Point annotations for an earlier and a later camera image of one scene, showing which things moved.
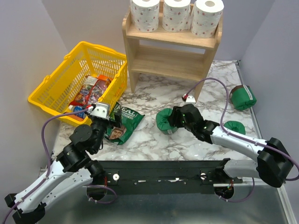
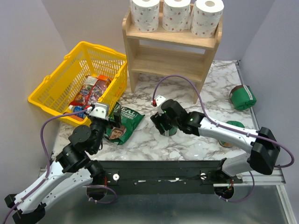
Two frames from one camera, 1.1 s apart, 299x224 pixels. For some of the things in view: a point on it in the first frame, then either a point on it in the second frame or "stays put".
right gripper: (176, 112) -> (157, 119)
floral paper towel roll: (176, 15) stays put
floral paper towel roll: (207, 15) stays put
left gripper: (117, 123) stays put
